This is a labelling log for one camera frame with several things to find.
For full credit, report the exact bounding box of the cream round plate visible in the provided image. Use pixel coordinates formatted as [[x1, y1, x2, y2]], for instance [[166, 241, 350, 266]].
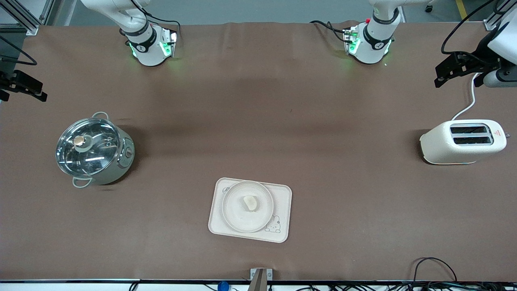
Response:
[[222, 181, 275, 234]]

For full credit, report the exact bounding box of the cream two-slot toaster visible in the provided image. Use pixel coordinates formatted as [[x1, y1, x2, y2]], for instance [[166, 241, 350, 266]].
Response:
[[419, 119, 507, 165]]

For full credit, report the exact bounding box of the glass pot lid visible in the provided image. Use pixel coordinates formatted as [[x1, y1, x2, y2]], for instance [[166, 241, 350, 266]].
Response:
[[55, 118, 122, 177]]

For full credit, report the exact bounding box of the grey-green electric cooking pot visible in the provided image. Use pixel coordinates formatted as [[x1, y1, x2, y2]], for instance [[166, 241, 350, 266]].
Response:
[[57, 112, 136, 189]]

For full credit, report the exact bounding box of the brown table mat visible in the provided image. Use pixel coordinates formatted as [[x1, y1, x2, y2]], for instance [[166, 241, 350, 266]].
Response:
[[0, 21, 517, 282]]

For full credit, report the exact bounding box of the cream rabbit print tray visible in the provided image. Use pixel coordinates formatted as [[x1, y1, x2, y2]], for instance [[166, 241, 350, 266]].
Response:
[[208, 177, 292, 243]]

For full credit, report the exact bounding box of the white toaster power cable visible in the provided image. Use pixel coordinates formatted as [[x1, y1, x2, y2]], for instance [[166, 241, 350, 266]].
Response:
[[452, 73, 481, 122]]

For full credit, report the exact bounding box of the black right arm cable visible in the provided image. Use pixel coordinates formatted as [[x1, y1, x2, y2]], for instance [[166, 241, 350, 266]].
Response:
[[0, 36, 38, 66]]

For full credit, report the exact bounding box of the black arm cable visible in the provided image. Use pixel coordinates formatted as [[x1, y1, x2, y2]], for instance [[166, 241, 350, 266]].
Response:
[[0, 36, 38, 66], [441, 0, 497, 67]]

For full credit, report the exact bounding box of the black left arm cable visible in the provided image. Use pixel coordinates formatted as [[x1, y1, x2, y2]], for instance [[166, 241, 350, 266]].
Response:
[[441, 0, 497, 67]]

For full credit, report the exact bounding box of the aluminium frame profile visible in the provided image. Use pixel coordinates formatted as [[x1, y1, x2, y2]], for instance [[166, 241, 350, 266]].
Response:
[[484, 0, 517, 32], [0, 0, 55, 36]]

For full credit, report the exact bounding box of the black left base cable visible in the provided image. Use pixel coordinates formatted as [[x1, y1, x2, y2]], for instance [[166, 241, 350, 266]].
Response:
[[310, 20, 353, 43]]

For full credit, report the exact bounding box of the black base cable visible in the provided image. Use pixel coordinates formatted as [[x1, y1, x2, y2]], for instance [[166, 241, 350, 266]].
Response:
[[133, 0, 181, 32], [310, 20, 353, 43]]

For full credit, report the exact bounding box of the black right base cable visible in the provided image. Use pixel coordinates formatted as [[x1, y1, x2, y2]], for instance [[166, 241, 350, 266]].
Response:
[[133, 0, 181, 32]]

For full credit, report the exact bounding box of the black looping cable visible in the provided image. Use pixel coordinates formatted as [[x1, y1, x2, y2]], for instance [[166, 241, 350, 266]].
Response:
[[411, 257, 458, 284]]

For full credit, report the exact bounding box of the black cable bundle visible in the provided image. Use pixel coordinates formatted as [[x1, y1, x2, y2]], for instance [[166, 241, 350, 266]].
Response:
[[275, 282, 517, 291]]

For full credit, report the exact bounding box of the grey metal camera mount bracket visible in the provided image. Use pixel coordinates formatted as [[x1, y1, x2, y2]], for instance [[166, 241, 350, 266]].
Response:
[[250, 268, 273, 291]]

